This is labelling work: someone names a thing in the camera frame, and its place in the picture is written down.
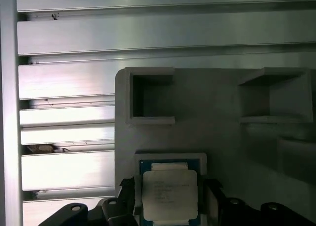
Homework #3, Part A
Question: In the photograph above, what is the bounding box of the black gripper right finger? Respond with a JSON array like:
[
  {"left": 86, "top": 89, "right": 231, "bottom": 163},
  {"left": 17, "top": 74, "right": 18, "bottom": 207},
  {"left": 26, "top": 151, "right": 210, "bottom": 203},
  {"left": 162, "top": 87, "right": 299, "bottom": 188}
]
[{"left": 201, "top": 178, "right": 316, "bottom": 226}]

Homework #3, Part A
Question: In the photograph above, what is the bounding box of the silver CPU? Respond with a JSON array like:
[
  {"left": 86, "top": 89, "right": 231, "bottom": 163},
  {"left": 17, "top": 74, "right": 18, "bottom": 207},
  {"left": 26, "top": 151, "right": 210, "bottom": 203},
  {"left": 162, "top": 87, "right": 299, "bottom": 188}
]
[{"left": 139, "top": 158, "right": 202, "bottom": 224}]

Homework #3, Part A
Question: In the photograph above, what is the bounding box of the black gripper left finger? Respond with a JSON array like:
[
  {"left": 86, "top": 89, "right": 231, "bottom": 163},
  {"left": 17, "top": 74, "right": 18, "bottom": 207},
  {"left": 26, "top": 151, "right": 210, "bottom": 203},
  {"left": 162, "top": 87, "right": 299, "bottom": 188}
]
[{"left": 48, "top": 177, "right": 143, "bottom": 226}]

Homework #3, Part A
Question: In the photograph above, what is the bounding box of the grey plastic parts rack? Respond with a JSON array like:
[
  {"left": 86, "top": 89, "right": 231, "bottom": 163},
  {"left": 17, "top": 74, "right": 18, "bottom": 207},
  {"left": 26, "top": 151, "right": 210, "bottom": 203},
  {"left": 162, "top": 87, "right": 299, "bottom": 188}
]
[{"left": 115, "top": 67, "right": 316, "bottom": 226}]

